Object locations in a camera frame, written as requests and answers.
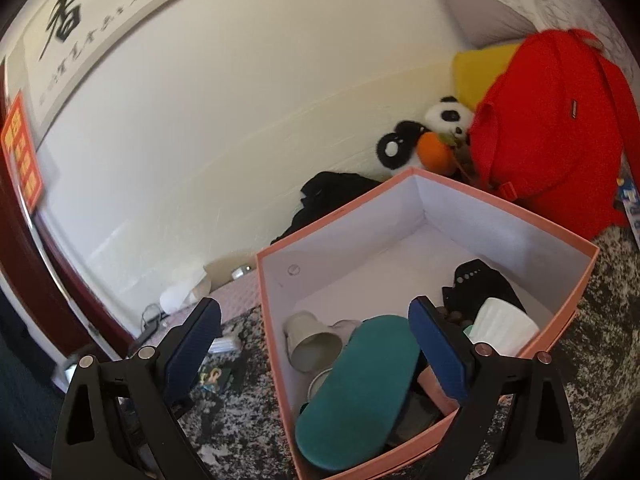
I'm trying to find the pink cardboard storage box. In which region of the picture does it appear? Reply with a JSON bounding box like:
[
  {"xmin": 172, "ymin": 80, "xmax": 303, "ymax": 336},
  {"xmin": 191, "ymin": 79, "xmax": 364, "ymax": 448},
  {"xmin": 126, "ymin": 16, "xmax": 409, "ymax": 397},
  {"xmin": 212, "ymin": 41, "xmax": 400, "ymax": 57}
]
[{"xmin": 257, "ymin": 168, "xmax": 599, "ymax": 479}]

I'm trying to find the black clothing pile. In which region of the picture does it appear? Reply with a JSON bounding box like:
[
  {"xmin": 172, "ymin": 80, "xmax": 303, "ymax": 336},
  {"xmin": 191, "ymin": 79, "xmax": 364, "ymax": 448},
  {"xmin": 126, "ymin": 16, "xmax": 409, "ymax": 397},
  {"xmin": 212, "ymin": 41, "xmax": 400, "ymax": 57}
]
[{"xmin": 271, "ymin": 171, "xmax": 381, "ymax": 244}]

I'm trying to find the pink quilted bed sheet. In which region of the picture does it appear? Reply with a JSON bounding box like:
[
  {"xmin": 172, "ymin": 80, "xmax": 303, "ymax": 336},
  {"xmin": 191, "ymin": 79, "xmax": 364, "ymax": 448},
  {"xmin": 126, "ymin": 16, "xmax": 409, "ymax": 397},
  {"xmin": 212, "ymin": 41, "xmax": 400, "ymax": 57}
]
[{"xmin": 160, "ymin": 272, "xmax": 260, "ymax": 330}]

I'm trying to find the grey headboard cushion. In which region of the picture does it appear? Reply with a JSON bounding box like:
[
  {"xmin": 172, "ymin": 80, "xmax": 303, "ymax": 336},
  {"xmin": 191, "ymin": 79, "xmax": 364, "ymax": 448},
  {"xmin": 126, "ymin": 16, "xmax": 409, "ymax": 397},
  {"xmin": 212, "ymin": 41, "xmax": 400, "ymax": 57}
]
[{"xmin": 442, "ymin": 0, "xmax": 537, "ymax": 48}]

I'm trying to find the pink green refill pouch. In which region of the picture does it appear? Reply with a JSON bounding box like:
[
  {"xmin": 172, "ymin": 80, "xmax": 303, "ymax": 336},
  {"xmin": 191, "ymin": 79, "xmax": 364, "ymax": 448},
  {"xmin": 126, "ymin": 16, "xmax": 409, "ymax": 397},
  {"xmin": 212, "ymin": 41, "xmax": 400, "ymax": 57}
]
[{"xmin": 418, "ymin": 366, "xmax": 459, "ymax": 416}]

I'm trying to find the dark green illustrated card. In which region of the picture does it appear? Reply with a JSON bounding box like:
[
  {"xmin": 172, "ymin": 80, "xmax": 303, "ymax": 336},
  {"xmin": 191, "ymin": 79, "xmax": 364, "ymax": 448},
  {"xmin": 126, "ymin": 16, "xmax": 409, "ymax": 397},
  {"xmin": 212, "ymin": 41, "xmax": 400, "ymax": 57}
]
[{"xmin": 198, "ymin": 362, "xmax": 246, "ymax": 393}]

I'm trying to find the red backpack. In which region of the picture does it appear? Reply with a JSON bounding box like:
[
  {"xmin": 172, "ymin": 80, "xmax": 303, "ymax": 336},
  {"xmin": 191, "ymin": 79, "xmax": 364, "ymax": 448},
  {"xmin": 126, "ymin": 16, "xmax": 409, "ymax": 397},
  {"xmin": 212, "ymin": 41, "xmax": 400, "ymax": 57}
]
[{"xmin": 469, "ymin": 29, "xmax": 639, "ymax": 240}]

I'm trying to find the white paper roll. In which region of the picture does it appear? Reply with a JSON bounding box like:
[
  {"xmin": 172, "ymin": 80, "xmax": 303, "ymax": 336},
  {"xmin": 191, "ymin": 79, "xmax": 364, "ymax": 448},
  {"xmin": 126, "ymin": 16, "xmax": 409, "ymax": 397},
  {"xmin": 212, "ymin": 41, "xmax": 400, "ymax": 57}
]
[{"xmin": 158, "ymin": 266, "xmax": 212, "ymax": 315}]

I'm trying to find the black white patterned blanket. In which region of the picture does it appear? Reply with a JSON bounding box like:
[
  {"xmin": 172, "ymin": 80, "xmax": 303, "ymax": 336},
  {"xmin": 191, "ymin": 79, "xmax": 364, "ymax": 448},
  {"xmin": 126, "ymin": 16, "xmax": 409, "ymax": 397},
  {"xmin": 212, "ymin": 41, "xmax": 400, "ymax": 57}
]
[{"xmin": 119, "ymin": 226, "xmax": 640, "ymax": 480}]

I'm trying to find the black router box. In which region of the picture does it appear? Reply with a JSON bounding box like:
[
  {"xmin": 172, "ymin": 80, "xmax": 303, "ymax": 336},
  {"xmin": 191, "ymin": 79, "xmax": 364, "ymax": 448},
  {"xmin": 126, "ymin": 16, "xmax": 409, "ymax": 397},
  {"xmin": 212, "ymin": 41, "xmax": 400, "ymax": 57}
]
[{"xmin": 128, "ymin": 325, "xmax": 157, "ymax": 354}]

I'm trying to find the yellow pillow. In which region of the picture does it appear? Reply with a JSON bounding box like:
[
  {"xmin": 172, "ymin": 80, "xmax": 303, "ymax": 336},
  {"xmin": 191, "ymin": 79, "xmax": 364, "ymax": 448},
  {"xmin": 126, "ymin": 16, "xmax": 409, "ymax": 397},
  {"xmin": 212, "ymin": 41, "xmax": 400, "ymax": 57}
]
[{"xmin": 451, "ymin": 42, "xmax": 521, "ymax": 112}]

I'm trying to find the white spray bottle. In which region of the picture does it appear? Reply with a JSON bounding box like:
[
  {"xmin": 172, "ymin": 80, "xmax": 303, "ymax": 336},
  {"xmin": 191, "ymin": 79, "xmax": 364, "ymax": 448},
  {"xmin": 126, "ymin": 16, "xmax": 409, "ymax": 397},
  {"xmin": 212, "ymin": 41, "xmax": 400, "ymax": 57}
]
[{"xmin": 208, "ymin": 335, "xmax": 243, "ymax": 354}]

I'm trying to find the black electronic device in box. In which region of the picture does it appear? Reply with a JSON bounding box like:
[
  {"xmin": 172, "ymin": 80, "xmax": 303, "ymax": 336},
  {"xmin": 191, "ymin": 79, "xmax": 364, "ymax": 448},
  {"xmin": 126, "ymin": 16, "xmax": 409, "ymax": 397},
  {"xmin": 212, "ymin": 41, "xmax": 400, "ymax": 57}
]
[{"xmin": 442, "ymin": 259, "xmax": 525, "ymax": 321}]

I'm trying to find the white paper cup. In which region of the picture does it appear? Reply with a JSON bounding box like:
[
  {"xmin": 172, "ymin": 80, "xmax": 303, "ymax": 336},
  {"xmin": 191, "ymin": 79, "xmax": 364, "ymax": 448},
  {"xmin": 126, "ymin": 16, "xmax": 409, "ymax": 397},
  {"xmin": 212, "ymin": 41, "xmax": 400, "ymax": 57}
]
[{"xmin": 468, "ymin": 298, "xmax": 539, "ymax": 356}]

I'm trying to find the teal glasses case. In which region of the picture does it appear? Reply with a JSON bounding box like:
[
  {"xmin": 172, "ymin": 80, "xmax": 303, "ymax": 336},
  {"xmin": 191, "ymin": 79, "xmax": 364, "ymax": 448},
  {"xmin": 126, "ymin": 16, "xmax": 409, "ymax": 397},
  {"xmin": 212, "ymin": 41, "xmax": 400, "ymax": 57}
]
[{"xmin": 295, "ymin": 315, "xmax": 420, "ymax": 472}]

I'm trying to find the black white panda plush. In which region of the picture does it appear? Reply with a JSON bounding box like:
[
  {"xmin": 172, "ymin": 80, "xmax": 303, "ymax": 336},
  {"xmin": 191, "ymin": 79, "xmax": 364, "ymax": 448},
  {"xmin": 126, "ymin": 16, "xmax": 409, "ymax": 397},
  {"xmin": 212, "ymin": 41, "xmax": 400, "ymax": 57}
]
[{"xmin": 375, "ymin": 96, "xmax": 474, "ymax": 177}]

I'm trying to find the calligraphy wall scroll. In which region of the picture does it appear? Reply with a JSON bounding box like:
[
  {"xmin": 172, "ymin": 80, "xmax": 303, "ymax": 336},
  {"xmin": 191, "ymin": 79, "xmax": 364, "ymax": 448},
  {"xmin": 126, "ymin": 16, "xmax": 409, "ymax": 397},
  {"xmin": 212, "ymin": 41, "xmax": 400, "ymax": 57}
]
[{"xmin": 17, "ymin": 0, "xmax": 169, "ymax": 138}]

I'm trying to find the grey cable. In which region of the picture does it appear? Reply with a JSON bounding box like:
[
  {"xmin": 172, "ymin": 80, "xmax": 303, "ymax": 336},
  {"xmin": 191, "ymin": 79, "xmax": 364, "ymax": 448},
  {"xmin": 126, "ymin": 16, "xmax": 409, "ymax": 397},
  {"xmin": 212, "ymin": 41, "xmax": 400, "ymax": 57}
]
[{"xmin": 139, "ymin": 301, "xmax": 166, "ymax": 334}]

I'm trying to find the red orange wall poster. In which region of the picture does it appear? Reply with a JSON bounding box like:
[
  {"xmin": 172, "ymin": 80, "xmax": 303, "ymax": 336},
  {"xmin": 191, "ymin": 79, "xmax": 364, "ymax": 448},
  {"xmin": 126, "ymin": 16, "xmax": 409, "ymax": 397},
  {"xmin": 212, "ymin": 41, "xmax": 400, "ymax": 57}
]
[{"xmin": 1, "ymin": 91, "xmax": 43, "ymax": 214}]

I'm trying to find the small silver metal item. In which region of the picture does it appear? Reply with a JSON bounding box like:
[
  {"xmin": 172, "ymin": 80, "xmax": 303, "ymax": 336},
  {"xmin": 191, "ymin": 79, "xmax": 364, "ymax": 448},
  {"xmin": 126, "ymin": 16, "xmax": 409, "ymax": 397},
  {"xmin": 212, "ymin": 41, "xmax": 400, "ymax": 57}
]
[{"xmin": 231, "ymin": 264, "xmax": 253, "ymax": 281}]

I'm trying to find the grey paper cup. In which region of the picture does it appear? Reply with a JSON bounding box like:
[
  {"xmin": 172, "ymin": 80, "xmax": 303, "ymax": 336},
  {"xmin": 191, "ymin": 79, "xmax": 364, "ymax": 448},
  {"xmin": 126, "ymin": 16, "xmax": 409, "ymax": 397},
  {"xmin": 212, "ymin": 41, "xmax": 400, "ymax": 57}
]
[{"xmin": 283, "ymin": 311, "xmax": 343, "ymax": 373}]

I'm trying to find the orange plush ball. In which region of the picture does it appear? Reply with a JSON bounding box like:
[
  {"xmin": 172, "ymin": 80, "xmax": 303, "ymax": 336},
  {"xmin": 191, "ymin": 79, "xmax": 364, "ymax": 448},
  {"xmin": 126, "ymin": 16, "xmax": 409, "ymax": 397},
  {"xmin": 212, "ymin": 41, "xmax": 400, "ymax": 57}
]
[{"xmin": 416, "ymin": 132, "xmax": 457, "ymax": 176}]

